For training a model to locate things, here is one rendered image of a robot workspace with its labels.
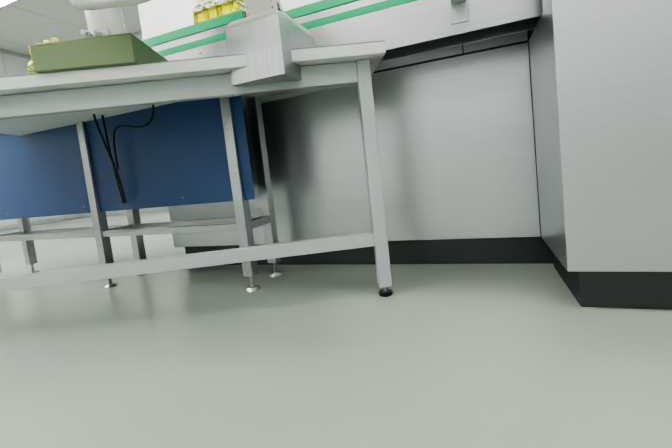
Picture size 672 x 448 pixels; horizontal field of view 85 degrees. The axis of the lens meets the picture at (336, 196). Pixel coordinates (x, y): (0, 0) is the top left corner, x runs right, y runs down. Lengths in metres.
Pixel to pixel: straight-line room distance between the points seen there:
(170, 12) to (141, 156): 0.71
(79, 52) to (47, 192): 1.03
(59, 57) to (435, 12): 1.04
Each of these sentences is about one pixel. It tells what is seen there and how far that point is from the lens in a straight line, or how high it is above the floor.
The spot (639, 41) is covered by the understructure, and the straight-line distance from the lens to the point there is 1.07.
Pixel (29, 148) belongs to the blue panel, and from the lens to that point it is 2.21.
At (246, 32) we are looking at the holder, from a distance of 1.11.
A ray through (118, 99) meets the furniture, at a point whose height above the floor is 0.67.
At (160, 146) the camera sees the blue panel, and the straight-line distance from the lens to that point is 1.57.
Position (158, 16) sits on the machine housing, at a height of 1.19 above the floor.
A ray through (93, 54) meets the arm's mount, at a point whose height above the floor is 0.78.
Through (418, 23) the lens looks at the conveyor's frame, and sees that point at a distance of 1.23.
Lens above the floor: 0.42
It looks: 5 degrees down
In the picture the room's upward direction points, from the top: 6 degrees counter-clockwise
